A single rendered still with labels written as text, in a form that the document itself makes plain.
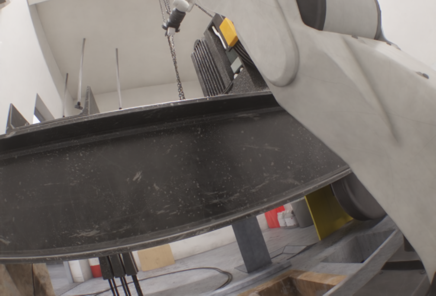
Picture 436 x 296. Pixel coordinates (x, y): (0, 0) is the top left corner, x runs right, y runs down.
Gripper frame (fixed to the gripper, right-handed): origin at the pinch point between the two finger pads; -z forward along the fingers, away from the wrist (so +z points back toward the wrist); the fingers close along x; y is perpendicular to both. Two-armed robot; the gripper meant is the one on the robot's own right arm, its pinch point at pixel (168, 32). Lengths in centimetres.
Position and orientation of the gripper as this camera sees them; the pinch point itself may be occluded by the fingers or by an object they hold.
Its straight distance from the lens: 150.4
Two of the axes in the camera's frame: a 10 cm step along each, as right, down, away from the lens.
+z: 5.1, -5.0, -7.0
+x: 8.1, 0.0, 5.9
